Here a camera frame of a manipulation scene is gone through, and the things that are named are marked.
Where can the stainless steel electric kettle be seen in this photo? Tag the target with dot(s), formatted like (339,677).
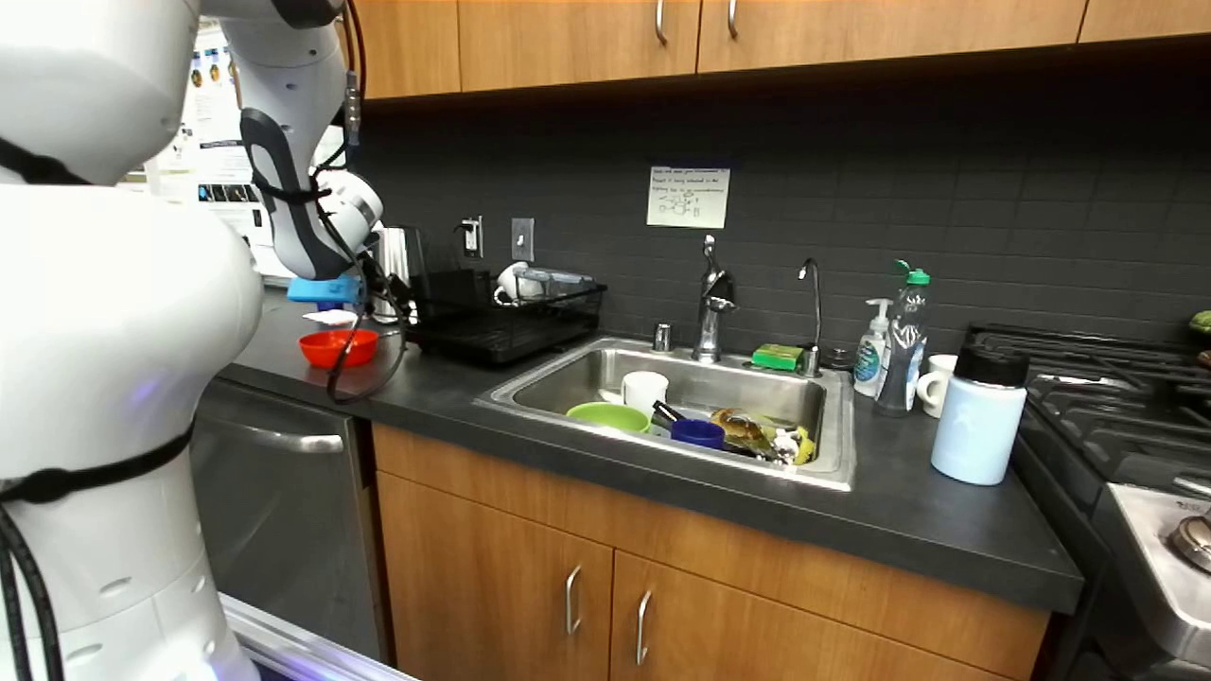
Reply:
(392,276)

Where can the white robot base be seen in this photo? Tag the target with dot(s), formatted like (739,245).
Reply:
(119,313)

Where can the blue dish in sink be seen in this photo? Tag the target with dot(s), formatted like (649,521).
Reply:
(699,433)

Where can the white mug on counter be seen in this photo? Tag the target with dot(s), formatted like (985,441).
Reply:
(932,385)

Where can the small chrome water tap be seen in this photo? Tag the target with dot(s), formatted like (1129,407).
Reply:
(811,280)

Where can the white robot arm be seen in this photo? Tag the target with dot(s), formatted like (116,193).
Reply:
(293,83)

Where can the stainless steel dishwasher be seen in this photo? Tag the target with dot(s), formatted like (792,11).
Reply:
(284,512)

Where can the green cap dish soap bottle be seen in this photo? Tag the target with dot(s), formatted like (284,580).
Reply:
(910,338)

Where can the clear soap dispenser bottle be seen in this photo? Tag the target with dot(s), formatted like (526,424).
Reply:
(871,354)

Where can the green bowl in sink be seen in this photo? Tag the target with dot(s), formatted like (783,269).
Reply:
(611,416)

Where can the chrome faucet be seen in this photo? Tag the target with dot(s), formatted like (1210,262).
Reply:
(717,295)

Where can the green sponge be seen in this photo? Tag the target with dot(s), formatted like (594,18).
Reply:
(777,356)

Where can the paper towel roll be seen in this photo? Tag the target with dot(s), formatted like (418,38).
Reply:
(980,415)

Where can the stainless steel sink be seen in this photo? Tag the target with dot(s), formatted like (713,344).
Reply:
(792,427)

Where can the white mug in sink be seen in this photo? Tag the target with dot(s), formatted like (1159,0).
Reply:
(643,390)

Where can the white paper note on wall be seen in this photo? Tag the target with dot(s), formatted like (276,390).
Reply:
(688,197)

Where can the black gas stove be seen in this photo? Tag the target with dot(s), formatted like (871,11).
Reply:
(1115,443)

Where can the black drying rack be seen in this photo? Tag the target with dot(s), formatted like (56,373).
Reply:
(464,320)

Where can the orange bowl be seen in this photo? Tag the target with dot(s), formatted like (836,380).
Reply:
(339,344)

